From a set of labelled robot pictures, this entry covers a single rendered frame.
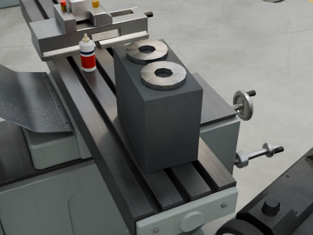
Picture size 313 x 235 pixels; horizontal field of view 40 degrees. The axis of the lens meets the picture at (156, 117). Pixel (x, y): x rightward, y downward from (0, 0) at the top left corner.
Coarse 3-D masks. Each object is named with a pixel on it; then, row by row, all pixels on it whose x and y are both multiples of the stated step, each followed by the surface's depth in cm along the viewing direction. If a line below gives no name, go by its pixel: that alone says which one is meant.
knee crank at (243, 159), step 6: (264, 144) 158; (270, 144) 156; (276, 144) 159; (258, 150) 156; (264, 150) 156; (270, 150) 156; (276, 150) 158; (282, 150) 160; (240, 156) 151; (246, 156) 152; (252, 156) 155; (258, 156) 156; (270, 156) 157; (234, 162) 153; (240, 162) 152; (246, 162) 152
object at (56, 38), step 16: (64, 16) 125; (112, 16) 138; (128, 16) 134; (144, 16) 134; (32, 32) 130; (48, 32) 126; (64, 32) 126; (80, 32) 127; (96, 32) 130; (112, 32) 132; (128, 32) 135; (144, 32) 137; (48, 48) 126; (64, 48) 128
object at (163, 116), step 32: (128, 64) 89; (160, 64) 86; (128, 96) 90; (160, 96) 80; (192, 96) 82; (128, 128) 97; (160, 128) 84; (192, 128) 87; (160, 160) 89; (192, 160) 92
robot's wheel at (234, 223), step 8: (224, 224) 126; (232, 224) 123; (240, 224) 122; (248, 224) 121; (216, 232) 128; (224, 232) 125; (232, 232) 121; (240, 232) 119; (248, 232) 119; (256, 232) 119
